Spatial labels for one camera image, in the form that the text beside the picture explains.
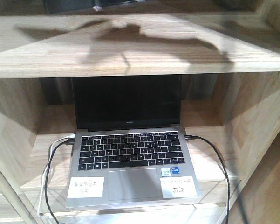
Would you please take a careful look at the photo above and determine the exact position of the wooden desk shelf unit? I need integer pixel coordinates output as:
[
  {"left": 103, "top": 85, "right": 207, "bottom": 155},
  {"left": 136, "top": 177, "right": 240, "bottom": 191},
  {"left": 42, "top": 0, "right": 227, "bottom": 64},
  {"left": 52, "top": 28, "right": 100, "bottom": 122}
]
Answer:
[{"left": 0, "top": 0, "right": 280, "bottom": 224}]

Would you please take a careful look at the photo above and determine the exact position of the silver laptop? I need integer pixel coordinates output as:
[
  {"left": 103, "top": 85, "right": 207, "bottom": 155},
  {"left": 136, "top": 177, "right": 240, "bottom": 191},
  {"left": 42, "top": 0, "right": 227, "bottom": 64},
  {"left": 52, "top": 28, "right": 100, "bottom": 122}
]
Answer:
[{"left": 66, "top": 75, "right": 201, "bottom": 208}]

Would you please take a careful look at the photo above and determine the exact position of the right white paper label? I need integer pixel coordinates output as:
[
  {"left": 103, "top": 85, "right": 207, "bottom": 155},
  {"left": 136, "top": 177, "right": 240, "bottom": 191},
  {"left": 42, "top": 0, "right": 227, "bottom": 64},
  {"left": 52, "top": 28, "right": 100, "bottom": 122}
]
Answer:
[{"left": 160, "top": 176, "right": 198, "bottom": 199}]

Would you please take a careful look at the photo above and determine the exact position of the white paper label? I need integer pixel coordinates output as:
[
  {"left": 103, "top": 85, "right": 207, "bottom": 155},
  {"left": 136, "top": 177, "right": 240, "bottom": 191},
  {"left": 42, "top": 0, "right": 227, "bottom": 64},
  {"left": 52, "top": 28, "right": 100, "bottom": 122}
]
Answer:
[
  {"left": 67, "top": 177, "right": 104, "bottom": 198},
  {"left": 160, "top": 176, "right": 198, "bottom": 199}
]

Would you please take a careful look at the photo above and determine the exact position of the left white paper label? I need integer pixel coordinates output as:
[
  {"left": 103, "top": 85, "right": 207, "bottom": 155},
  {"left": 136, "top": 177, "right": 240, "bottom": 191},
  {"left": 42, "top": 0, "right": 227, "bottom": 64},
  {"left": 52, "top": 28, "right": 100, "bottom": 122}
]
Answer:
[{"left": 67, "top": 177, "right": 104, "bottom": 198}]

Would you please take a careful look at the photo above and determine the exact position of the white laptop cable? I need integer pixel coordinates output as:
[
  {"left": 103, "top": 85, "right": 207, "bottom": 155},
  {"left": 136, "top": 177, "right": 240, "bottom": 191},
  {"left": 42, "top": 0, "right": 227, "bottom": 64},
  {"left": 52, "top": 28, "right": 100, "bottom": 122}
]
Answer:
[{"left": 37, "top": 133, "right": 76, "bottom": 217}]

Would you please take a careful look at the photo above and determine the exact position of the black left laptop cable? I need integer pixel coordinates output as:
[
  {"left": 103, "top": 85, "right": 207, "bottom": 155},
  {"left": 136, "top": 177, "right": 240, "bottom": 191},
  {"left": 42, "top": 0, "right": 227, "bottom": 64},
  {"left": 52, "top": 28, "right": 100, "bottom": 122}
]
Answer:
[{"left": 44, "top": 138, "right": 75, "bottom": 224}]

